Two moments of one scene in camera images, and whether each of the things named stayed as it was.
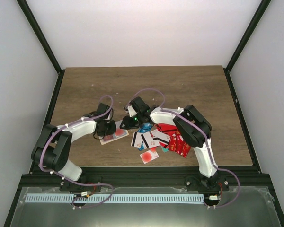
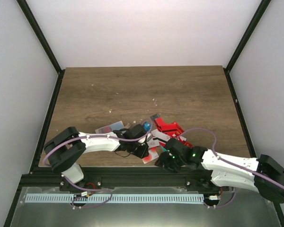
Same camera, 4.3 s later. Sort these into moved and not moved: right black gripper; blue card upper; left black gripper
Moved: right black gripper; left black gripper
Not moved: blue card upper
